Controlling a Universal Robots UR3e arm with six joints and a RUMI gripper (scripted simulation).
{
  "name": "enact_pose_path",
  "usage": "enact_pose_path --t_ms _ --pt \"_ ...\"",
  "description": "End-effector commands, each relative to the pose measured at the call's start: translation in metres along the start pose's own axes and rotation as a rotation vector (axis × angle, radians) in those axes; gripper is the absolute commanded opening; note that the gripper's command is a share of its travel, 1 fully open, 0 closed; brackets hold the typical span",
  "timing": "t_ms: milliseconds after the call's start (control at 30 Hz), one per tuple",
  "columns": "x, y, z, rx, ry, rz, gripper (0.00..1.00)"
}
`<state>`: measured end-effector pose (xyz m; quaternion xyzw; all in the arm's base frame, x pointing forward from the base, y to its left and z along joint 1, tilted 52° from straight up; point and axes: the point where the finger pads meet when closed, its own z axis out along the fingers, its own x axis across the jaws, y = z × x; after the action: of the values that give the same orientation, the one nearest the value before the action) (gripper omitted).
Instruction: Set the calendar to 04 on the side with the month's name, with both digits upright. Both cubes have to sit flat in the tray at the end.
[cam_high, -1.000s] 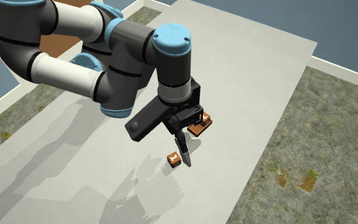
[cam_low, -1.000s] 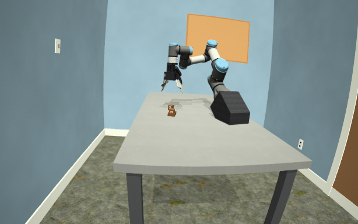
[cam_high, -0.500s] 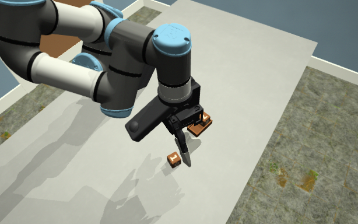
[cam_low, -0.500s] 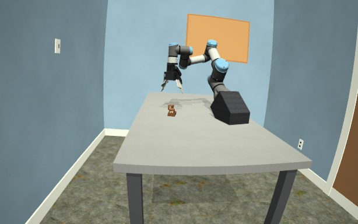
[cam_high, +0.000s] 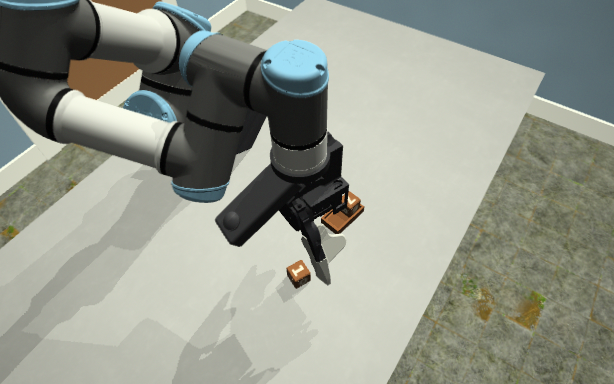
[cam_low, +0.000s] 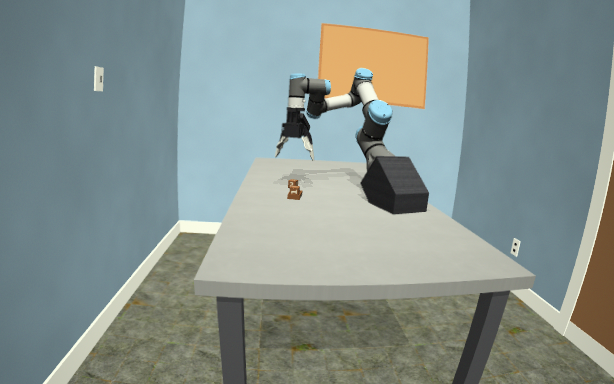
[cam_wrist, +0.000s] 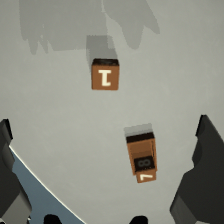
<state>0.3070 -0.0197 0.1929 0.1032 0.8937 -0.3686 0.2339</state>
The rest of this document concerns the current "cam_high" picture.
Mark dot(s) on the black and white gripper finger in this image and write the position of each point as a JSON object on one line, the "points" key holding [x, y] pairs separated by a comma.
{"points": [[321, 246]]}

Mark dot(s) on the brown number cube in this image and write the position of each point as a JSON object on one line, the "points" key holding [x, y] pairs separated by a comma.
{"points": [[298, 274], [353, 204]]}

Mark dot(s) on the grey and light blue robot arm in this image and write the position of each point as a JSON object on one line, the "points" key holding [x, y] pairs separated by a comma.
{"points": [[38, 38]]}

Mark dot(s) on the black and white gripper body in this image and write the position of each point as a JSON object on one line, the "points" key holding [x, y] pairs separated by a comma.
{"points": [[314, 195]]}

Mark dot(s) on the orange wooden tray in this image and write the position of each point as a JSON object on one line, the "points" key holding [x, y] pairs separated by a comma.
{"points": [[339, 222]]}

